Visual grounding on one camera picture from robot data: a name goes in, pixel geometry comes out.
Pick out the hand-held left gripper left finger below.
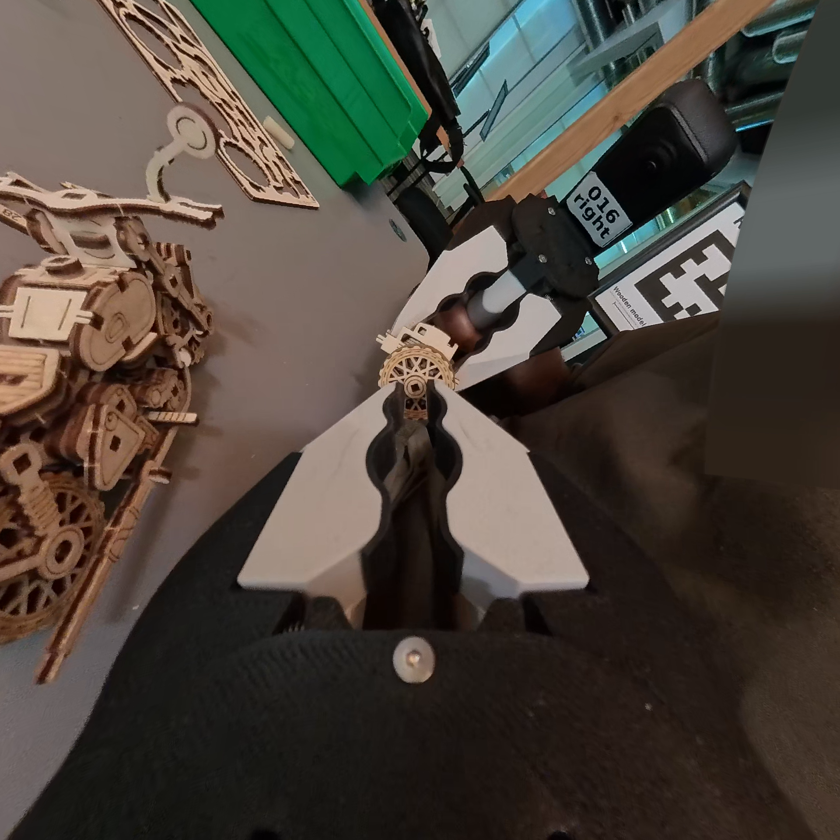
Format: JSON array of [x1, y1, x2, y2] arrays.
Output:
[[236, 387, 395, 627]]

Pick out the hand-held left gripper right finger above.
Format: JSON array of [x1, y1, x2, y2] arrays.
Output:
[[430, 387, 590, 624]]

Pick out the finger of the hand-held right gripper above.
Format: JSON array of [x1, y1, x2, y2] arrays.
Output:
[[399, 226, 521, 343], [451, 289, 565, 393]]

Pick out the wooden wheel assembly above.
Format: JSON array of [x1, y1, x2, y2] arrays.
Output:
[[377, 320, 462, 422]]

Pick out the person's right hand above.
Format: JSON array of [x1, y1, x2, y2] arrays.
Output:
[[486, 351, 588, 421]]

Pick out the wooden shelf beam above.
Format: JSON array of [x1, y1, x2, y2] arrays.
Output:
[[486, 0, 775, 201]]

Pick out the printed marker sign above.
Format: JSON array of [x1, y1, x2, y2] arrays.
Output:
[[591, 184, 750, 337]]

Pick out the wooden cut-out sheet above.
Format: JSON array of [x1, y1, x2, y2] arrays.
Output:
[[98, 0, 321, 211]]

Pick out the green plastic bin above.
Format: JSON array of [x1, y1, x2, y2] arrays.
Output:
[[190, 0, 431, 188]]

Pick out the wooden motorcycle model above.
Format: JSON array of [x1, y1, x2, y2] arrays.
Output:
[[0, 105, 225, 683]]

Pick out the black cables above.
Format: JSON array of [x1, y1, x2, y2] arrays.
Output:
[[374, 0, 476, 175]]

